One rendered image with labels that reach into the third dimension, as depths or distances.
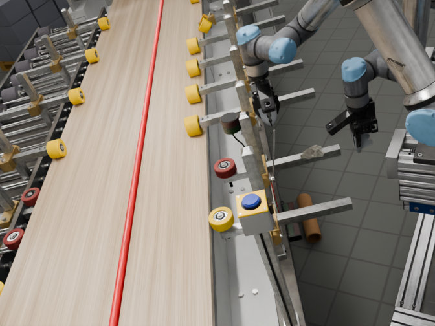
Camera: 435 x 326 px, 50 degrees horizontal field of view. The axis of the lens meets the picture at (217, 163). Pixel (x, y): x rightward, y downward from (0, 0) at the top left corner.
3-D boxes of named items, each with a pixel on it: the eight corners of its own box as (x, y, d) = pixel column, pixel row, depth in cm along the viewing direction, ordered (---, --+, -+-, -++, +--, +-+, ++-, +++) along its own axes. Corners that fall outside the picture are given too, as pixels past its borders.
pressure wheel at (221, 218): (227, 225, 161) (217, 202, 154) (245, 233, 156) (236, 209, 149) (213, 241, 157) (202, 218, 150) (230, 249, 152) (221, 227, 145)
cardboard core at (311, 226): (309, 191, 262) (320, 231, 239) (311, 202, 267) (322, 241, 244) (295, 195, 263) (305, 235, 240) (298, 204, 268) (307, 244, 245)
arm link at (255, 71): (267, 62, 146) (242, 69, 147) (270, 75, 148) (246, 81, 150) (265, 52, 152) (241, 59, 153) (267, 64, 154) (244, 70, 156)
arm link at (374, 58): (407, 70, 150) (384, 87, 146) (379, 62, 158) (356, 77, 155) (406, 49, 145) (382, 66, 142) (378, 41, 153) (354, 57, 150)
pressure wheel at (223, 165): (241, 176, 178) (233, 154, 171) (243, 191, 172) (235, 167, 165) (221, 181, 179) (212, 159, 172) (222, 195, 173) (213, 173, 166)
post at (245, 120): (276, 209, 181) (247, 108, 151) (278, 215, 178) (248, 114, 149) (268, 211, 181) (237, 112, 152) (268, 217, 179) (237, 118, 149)
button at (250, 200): (259, 196, 106) (257, 191, 105) (261, 208, 103) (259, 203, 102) (242, 200, 107) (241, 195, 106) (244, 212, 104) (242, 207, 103)
